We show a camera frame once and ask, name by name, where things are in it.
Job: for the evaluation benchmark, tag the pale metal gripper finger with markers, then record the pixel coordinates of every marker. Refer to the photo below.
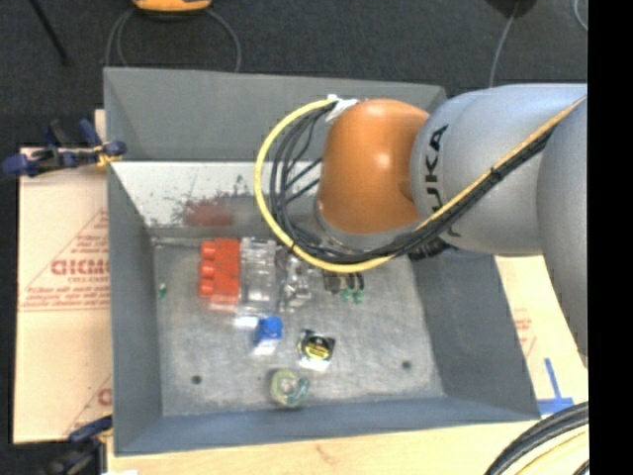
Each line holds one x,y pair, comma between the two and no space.
299,266
298,295

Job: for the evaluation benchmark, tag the clear plastic package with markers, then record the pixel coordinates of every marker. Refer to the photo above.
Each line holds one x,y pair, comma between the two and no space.
258,275

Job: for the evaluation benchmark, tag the blue and white small bottle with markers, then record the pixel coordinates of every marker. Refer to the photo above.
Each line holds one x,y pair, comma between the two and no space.
268,328

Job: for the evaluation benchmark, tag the black and yellow round packet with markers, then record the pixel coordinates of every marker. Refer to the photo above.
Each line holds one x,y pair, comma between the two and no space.
315,346

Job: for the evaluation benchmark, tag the grey metal bin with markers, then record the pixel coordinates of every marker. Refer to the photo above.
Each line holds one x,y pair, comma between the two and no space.
376,344

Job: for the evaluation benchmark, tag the red-orange three-cap pack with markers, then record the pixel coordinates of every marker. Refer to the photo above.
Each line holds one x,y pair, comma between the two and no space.
222,272

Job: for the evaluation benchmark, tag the green clear tape roll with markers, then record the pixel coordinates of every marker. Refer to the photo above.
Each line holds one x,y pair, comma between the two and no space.
287,388

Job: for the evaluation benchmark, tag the brown cardboard board red print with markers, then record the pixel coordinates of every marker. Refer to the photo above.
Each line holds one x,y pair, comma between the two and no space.
59,324

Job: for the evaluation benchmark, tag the black cylinder on white bracket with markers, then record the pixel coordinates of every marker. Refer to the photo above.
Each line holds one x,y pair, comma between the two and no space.
428,250

